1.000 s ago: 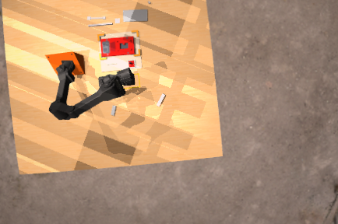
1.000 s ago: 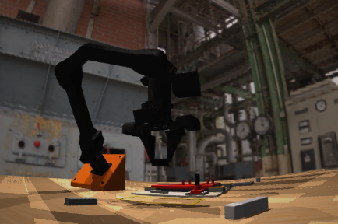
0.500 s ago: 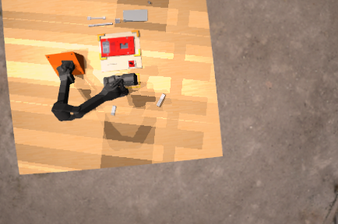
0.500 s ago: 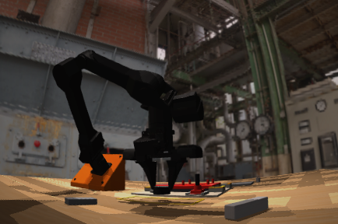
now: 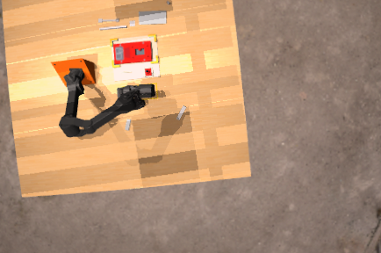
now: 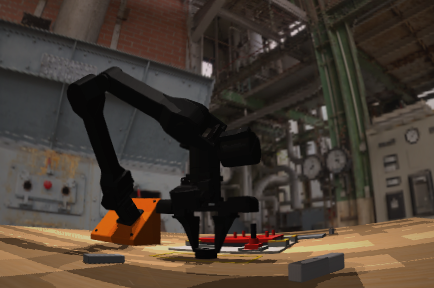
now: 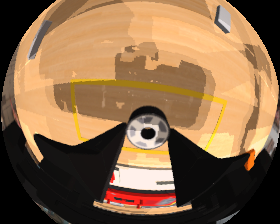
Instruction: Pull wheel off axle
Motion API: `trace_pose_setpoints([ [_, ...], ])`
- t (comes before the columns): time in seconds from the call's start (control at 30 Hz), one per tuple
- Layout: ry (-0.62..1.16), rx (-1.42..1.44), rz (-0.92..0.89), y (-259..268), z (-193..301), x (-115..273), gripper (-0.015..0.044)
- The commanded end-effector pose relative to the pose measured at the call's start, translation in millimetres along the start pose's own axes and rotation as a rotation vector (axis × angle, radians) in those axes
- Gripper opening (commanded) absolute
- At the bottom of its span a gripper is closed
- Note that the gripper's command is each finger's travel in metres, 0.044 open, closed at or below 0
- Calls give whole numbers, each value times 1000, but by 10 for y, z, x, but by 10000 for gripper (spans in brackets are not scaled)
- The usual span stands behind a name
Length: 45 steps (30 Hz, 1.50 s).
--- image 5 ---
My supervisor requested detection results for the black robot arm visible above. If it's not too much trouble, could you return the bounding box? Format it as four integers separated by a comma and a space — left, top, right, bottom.
59, 68, 154, 137

